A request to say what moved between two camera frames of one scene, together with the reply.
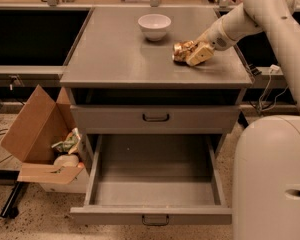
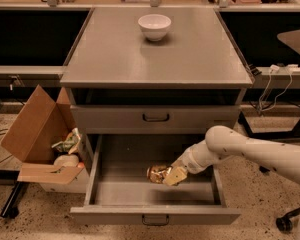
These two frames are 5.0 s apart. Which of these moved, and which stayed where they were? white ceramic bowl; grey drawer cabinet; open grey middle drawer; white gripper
Moved: white gripper
Stayed: white ceramic bowl; open grey middle drawer; grey drawer cabinet
